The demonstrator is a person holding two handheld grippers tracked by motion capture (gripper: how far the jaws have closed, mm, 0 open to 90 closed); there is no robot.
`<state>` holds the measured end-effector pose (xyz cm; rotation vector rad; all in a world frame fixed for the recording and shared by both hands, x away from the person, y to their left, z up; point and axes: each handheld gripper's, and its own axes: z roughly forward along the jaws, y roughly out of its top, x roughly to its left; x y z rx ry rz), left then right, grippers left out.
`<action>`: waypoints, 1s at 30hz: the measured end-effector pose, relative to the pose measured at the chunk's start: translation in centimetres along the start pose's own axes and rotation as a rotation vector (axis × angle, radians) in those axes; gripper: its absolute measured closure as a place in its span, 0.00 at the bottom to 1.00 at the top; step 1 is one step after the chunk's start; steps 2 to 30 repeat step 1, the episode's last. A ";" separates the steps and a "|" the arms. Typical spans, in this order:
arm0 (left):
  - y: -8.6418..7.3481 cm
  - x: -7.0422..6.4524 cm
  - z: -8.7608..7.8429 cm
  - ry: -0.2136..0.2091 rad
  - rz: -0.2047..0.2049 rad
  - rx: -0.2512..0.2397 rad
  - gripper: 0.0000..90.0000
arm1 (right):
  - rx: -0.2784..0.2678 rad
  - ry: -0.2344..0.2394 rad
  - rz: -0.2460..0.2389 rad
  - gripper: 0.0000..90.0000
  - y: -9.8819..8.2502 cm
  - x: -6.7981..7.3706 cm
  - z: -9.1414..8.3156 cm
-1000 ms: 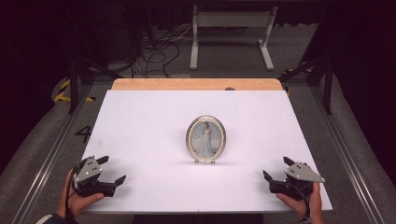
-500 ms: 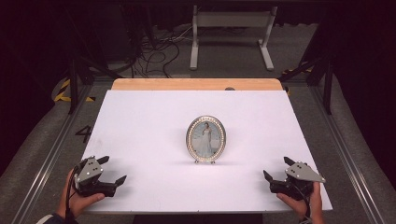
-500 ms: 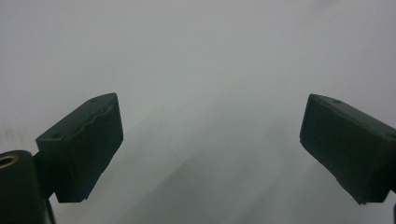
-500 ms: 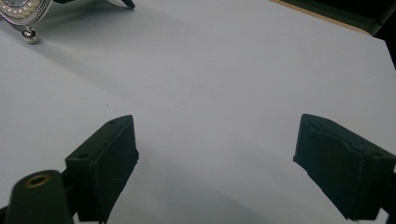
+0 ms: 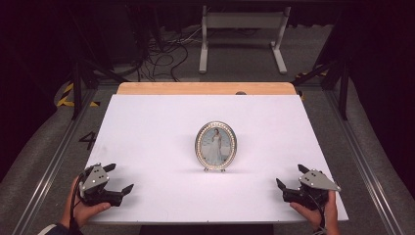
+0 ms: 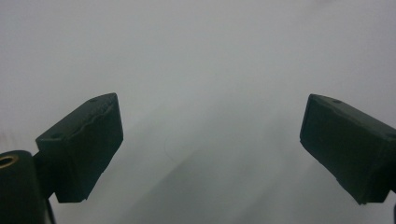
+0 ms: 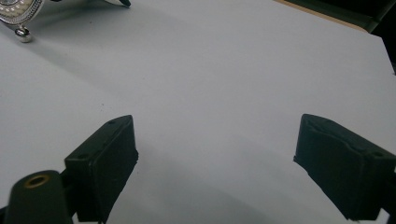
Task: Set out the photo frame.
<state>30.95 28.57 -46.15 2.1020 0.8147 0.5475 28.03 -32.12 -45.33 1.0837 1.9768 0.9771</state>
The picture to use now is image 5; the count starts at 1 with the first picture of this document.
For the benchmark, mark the wooden table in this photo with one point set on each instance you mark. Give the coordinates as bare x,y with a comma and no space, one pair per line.
202,88

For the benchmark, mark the person's right hand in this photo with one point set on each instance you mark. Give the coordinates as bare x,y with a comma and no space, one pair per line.
328,218

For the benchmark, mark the person's left hand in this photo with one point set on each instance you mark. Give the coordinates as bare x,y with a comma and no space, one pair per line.
76,213

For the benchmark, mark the aluminium floor rail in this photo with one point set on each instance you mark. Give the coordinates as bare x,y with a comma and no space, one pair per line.
57,160
362,166

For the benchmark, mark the grey metal desk frame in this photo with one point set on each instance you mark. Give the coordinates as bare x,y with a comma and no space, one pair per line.
243,20

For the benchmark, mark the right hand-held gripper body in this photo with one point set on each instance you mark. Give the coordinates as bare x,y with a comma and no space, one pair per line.
318,181

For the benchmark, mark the black metal stand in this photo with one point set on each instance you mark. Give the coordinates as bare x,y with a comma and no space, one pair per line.
77,88
343,94

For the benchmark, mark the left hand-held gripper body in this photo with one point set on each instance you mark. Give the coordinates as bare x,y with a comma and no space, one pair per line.
94,179

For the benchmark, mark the oval silver picture frame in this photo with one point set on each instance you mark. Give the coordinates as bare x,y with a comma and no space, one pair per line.
215,147

